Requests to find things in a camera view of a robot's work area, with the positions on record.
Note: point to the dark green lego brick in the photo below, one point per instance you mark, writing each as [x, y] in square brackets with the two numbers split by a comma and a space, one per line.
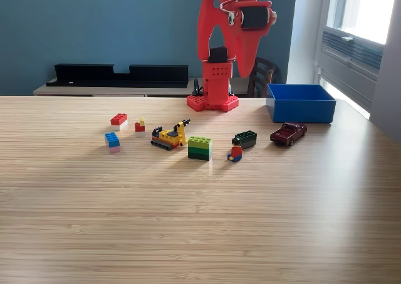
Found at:
[247, 141]

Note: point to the green lego brick stack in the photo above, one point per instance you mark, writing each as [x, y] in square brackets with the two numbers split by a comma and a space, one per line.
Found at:
[200, 149]

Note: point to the yellow toy digger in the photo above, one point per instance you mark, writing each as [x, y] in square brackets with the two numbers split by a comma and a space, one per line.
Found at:
[169, 138]

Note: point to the blue pink lego brick stack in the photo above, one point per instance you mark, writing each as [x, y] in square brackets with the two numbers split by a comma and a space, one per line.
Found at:
[112, 139]

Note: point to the blue plastic bin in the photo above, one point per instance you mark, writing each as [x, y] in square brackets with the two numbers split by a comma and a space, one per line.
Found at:
[300, 111]

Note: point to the small red yellow lego piece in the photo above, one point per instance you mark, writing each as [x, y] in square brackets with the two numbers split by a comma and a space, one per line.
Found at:
[139, 127]

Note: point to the red white lego brick stack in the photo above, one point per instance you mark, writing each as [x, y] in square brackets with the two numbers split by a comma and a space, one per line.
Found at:
[119, 119]

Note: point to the dark wooden chair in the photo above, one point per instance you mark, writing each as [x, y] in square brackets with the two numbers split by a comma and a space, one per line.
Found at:
[263, 77]

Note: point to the black table clamp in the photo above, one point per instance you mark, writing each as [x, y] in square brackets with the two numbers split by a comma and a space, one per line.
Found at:
[196, 89]

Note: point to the dark red toy car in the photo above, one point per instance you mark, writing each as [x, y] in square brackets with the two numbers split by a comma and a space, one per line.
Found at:
[286, 135]

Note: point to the grey window vent unit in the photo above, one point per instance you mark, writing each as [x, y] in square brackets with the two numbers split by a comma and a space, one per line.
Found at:
[351, 71]

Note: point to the toy figure red shirt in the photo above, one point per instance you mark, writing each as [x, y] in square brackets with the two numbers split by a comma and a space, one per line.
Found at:
[237, 152]

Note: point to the bright window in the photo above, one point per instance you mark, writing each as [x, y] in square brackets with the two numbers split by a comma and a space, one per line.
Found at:
[369, 11]

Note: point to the black shelf unit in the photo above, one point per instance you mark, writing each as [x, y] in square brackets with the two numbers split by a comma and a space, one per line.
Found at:
[94, 77]

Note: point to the pale wooden sideboard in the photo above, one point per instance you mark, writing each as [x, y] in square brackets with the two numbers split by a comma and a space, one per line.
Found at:
[94, 91]

